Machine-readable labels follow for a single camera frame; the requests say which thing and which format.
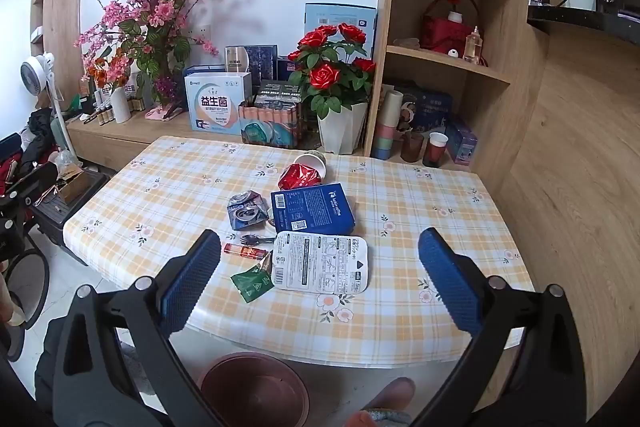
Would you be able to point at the stack of pastel cups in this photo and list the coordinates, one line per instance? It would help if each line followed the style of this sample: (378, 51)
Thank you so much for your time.
(385, 132)

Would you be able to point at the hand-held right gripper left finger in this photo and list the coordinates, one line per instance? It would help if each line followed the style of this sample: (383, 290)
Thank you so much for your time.
(192, 277)

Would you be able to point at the black printed packet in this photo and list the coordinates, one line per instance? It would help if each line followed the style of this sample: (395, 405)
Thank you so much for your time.
(277, 92)

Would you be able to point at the white paper cup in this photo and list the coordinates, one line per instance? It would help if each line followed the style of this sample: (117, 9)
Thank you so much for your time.
(310, 158)

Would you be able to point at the red sauce sachet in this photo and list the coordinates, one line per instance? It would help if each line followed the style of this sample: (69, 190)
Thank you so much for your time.
(240, 251)

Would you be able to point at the person's foot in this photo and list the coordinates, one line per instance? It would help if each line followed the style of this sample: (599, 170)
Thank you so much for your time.
(390, 394)

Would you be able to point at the purple artificial flowers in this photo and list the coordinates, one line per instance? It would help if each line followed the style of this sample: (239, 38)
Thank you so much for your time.
(165, 89)

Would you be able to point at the crushed blue silver can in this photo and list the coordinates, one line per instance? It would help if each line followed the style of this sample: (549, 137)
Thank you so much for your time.
(245, 209)

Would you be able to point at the silver and navy gift box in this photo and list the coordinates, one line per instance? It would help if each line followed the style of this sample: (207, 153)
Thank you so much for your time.
(260, 62)

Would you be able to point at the white printed tray pack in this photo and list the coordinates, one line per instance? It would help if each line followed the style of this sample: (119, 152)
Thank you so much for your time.
(320, 262)

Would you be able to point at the person's left hand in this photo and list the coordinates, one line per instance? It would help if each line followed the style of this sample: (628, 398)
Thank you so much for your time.
(7, 302)

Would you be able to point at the orange plaid floral tablecloth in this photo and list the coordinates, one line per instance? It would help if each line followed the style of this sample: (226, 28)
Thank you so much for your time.
(400, 207)

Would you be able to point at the pink floral pouch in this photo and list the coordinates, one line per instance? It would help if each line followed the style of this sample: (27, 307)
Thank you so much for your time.
(165, 113)

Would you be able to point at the white wall socket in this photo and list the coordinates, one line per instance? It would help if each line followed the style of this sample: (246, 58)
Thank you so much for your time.
(202, 34)

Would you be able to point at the black plastic spork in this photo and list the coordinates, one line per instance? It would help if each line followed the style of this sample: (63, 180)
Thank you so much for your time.
(250, 240)

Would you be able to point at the clear perfume bottle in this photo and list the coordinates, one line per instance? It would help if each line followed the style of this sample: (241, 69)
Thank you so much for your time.
(472, 47)

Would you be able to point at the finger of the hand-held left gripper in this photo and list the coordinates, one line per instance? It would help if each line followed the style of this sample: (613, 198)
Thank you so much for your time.
(32, 187)

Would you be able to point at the navy box pink label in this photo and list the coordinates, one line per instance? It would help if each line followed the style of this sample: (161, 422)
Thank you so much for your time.
(286, 66)

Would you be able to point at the foil sachet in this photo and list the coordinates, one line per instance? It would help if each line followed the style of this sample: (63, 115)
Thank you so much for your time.
(266, 264)

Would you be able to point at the red cup white rim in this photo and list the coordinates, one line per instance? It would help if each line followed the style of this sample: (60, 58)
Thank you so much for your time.
(434, 154)

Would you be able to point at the pile of dark clothes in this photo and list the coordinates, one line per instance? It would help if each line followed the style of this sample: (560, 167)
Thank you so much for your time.
(40, 132)

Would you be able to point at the brown glass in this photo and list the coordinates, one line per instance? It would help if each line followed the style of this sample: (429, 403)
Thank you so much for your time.
(411, 149)

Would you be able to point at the blue cardboard box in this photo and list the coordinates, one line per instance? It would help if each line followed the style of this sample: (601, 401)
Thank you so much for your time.
(315, 207)

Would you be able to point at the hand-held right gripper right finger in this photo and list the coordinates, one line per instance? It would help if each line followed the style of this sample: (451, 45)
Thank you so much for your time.
(450, 282)

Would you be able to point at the low wooden cabinet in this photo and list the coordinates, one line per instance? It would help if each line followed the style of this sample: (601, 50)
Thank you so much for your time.
(100, 142)

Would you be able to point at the wooden shelf unit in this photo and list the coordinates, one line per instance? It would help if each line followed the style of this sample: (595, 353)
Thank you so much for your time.
(500, 32)

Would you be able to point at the crushed red can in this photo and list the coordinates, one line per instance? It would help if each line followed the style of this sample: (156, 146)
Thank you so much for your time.
(299, 177)

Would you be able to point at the small blue box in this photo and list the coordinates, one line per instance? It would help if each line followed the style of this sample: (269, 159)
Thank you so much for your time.
(462, 144)

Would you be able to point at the green sachet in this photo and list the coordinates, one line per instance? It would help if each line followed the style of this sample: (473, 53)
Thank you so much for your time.
(252, 285)

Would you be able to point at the peach teal wrapped pack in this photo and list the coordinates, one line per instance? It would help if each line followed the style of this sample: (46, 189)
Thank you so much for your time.
(270, 127)

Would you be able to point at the dark blue gift box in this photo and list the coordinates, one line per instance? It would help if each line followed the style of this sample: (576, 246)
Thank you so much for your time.
(430, 104)

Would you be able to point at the row of small brown bottles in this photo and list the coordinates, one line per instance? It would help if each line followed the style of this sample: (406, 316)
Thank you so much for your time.
(102, 114)

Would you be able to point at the white vase orange flowers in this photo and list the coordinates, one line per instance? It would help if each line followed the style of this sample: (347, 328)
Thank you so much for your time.
(121, 107)

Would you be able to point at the red rose plant white pot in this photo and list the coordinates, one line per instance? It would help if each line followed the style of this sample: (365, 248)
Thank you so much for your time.
(342, 132)

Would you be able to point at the black counter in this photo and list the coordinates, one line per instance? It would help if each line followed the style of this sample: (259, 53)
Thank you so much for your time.
(590, 19)

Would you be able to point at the white standing fan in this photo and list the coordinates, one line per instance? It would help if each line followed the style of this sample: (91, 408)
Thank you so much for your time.
(36, 74)

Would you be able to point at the maroon trash bin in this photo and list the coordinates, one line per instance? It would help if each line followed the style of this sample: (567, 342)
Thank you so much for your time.
(255, 392)

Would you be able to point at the red basket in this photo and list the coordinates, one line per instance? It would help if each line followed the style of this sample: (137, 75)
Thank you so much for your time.
(442, 34)

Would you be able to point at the large light blue box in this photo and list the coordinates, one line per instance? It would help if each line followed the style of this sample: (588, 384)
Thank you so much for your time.
(330, 14)

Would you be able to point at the white purple product box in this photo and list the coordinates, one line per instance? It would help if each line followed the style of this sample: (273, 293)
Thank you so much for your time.
(131, 94)

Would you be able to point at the white pastel printed box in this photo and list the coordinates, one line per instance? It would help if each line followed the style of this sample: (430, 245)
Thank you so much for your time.
(215, 107)

